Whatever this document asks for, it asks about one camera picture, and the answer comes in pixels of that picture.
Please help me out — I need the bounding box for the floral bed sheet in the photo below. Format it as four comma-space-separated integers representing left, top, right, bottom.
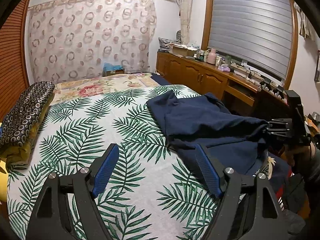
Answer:
54, 72, 160, 103

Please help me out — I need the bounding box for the wooden cabinet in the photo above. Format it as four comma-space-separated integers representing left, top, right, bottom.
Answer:
156, 51, 292, 120

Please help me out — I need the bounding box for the yellow plush toy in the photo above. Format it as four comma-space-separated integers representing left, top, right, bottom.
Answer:
0, 121, 9, 205

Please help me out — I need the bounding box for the cream tied curtain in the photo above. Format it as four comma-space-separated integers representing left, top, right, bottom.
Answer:
179, 0, 193, 44

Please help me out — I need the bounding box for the red cloth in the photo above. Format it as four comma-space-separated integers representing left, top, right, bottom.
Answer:
274, 167, 293, 205

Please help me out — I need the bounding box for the open cardboard box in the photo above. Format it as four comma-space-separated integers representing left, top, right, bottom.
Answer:
172, 44, 200, 57

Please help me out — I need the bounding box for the person's right forearm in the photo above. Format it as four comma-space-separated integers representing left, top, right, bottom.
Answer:
302, 147, 320, 188

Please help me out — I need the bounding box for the patterned bag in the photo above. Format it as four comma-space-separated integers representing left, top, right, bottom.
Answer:
158, 37, 180, 52

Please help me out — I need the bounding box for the pink thermos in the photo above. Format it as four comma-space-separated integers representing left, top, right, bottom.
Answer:
207, 48, 217, 65

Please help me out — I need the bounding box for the dark ring-patterned folded quilt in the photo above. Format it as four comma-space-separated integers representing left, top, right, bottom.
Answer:
0, 81, 56, 167

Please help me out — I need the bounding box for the person's right hand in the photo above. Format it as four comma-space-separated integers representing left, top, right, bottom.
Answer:
284, 144, 313, 174

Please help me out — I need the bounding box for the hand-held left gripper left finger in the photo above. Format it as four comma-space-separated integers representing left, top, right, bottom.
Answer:
25, 143, 120, 240

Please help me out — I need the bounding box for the wall picture frame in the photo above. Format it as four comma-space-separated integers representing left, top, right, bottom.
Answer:
314, 52, 320, 83

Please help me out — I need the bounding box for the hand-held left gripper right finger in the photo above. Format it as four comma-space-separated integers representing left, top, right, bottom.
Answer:
194, 144, 288, 240

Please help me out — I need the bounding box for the grey window blind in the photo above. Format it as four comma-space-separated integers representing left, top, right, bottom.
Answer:
207, 0, 293, 80

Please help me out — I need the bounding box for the beige side curtain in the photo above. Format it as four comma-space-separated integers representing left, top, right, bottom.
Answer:
294, 1, 318, 40

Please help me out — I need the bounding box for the navy printed t-shirt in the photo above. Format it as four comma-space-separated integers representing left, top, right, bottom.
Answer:
146, 90, 272, 178

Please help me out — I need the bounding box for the black desk gadget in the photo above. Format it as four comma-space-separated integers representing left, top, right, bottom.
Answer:
272, 85, 285, 97
261, 78, 273, 92

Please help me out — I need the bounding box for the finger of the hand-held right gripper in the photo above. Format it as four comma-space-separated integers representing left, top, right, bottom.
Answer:
265, 128, 288, 137
267, 119, 291, 129

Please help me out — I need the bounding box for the palm leaf printed blanket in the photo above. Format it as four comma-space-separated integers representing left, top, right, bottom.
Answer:
6, 84, 275, 240

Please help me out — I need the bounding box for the wooden slatted wardrobe door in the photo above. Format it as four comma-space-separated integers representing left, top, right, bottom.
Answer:
0, 0, 33, 123

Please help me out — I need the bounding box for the box with blue cloth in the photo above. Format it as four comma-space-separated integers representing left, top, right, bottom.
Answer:
102, 62, 125, 77

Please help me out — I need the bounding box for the navy bed sheet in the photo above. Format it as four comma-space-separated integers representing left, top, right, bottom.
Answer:
150, 72, 173, 86

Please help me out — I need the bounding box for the circle-patterned sheer curtain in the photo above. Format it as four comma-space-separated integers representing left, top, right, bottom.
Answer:
27, 0, 157, 83

